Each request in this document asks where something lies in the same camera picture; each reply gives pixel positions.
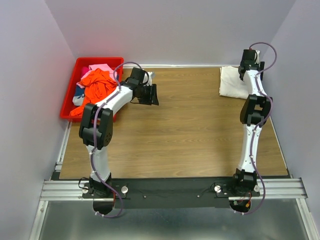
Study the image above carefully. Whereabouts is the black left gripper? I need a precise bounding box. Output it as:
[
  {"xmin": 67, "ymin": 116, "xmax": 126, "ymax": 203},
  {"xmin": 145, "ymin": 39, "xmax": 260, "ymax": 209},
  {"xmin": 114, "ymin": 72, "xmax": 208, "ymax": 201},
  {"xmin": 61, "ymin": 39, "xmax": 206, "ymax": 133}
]
[{"xmin": 138, "ymin": 83, "xmax": 160, "ymax": 106}]

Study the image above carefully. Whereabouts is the white t shirt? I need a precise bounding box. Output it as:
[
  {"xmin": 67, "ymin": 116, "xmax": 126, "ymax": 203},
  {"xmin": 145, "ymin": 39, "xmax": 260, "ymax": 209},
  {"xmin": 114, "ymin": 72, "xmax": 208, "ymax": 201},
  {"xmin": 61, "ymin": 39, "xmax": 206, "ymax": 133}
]
[{"xmin": 219, "ymin": 66, "xmax": 249, "ymax": 100}]

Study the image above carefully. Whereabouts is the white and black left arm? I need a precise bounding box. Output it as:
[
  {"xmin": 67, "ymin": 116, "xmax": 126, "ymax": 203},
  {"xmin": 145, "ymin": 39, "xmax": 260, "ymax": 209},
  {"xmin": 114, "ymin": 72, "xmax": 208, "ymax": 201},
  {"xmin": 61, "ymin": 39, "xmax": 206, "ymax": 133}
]
[{"xmin": 79, "ymin": 67, "xmax": 159, "ymax": 198}]

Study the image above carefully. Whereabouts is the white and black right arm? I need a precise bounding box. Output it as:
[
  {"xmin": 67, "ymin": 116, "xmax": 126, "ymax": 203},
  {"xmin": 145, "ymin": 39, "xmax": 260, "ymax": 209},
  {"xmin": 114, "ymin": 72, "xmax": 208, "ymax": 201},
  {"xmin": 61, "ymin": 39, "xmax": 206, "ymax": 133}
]
[{"xmin": 230, "ymin": 48, "xmax": 272, "ymax": 196}]

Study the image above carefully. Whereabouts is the red plastic bin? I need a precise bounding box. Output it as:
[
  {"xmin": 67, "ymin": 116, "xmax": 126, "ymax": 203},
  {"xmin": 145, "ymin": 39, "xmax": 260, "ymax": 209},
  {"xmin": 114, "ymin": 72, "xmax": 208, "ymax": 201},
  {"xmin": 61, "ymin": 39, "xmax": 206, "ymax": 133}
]
[{"xmin": 60, "ymin": 57, "xmax": 124, "ymax": 123}]

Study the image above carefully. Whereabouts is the orange t shirt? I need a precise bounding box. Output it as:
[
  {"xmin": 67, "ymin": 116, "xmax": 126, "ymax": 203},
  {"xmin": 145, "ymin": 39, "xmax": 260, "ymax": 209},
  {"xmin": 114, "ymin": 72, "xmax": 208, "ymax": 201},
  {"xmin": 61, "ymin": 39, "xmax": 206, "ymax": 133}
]
[{"xmin": 70, "ymin": 83, "xmax": 117, "ymax": 117}]

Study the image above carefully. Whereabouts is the blue and white garment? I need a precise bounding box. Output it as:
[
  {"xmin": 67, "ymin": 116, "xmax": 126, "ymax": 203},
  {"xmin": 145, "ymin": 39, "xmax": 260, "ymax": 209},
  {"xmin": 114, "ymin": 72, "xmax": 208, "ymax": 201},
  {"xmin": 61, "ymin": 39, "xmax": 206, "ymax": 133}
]
[{"xmin": 72, "ymin": 84, "xmax": 85, "ymax": 107}]

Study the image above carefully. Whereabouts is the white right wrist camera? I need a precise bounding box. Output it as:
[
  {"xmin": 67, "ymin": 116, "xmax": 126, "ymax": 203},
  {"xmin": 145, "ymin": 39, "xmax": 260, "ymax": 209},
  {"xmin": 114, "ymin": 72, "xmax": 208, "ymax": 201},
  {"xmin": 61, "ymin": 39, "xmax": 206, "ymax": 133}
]
[{"xmin": 254, "ymin": 50, "xmax": 260, "ymax": 63}]

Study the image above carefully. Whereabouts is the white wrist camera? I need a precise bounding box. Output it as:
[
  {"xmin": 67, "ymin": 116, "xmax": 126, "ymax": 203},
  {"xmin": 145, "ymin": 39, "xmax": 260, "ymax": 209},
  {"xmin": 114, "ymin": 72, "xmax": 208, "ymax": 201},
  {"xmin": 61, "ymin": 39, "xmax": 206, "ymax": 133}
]
[
  {"xmin": 254, "ymin": 50, "xmax": 260, "ymax": 63},
  {"xmin": 143, "ymin": 71, "xmax": 155, "ymax": 86}
]

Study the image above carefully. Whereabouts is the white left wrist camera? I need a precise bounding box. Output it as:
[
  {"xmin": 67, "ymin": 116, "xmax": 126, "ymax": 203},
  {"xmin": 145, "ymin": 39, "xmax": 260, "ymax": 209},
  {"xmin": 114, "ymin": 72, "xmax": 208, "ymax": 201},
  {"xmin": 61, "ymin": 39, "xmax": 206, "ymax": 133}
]
[{"xmin": 143, "ymin": 71, "xmax": 155, "ymax": 86}]

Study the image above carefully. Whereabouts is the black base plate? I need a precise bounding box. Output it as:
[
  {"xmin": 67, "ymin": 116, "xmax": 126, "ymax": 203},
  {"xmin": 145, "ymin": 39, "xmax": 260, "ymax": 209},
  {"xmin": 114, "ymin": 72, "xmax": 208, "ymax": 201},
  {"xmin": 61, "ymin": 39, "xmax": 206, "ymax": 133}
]
[{"xmin": 78, "ymin": 176, "xmax": 260, "ymax": 214}]

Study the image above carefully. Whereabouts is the aluminium frame rail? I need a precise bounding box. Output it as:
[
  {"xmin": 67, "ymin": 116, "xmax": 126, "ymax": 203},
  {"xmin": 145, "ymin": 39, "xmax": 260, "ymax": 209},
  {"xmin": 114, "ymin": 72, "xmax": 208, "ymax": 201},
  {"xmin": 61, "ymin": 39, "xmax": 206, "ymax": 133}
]
[{"xmin": 29, "ymin": 119, "xmax": 83, "ymax": 240}]

